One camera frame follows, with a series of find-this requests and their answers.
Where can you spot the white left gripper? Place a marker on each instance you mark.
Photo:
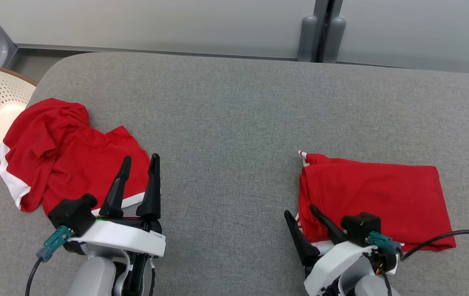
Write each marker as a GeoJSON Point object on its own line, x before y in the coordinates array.
{"type": "Point", "coordinates": [127, 236]}

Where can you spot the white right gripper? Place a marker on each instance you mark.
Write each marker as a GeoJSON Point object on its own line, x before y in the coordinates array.
{"type": "Point", "coordinates": [337, 263]}

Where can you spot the red shorts with white hem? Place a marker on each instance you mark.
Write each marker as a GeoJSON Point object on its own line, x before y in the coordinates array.
{"type": "Point", "coordinates": [66, 164]}

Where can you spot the red basketball jersey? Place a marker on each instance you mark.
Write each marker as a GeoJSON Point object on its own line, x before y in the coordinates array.
{"type": "Point", "coordinates": [382, 193]}

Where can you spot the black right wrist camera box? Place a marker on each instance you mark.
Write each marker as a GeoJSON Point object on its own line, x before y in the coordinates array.
{"type": "Point", "coordinates": [360, 228]}

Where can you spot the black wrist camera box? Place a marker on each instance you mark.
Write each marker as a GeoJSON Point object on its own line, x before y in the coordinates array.
{"type": "Point", "coordinates": [70, 213]}
{"type": "Point", "coordinates": [360, 228]}

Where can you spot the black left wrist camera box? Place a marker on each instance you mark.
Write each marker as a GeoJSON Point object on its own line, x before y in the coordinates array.
{"type": "Point", "coordinates": [70, 213]}

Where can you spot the grey cylindrical post cap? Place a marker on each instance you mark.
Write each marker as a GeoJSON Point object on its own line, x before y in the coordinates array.
{"type": "Point", "coordinates": [307, 39]}
{"type": "Point", "coordinates": [333, 41]}

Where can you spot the grey partition frame post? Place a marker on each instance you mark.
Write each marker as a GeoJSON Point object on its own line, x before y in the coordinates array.
{"type": "Point", "coordinates": [321, 8]}

